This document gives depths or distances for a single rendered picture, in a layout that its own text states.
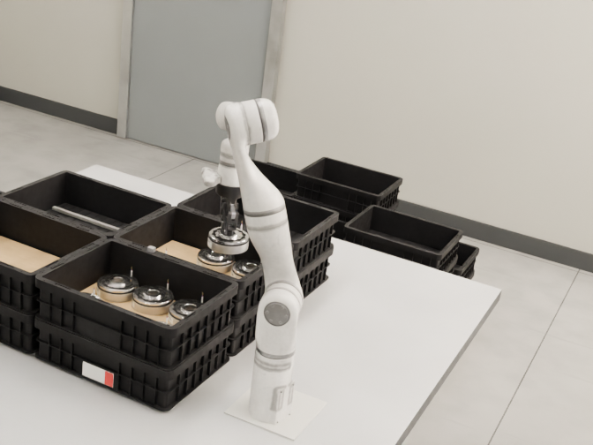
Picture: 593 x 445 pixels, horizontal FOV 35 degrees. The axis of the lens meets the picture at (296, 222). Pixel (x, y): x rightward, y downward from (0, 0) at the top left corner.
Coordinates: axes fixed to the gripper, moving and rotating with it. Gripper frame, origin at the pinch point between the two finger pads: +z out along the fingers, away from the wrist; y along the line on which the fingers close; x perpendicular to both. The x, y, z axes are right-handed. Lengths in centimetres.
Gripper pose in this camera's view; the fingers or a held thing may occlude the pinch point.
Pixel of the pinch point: (227, 232)
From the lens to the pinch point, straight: 239.7
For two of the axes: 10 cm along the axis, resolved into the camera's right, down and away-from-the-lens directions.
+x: -9.7, -0.2, -2.5
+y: -2.2, -4.0, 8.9
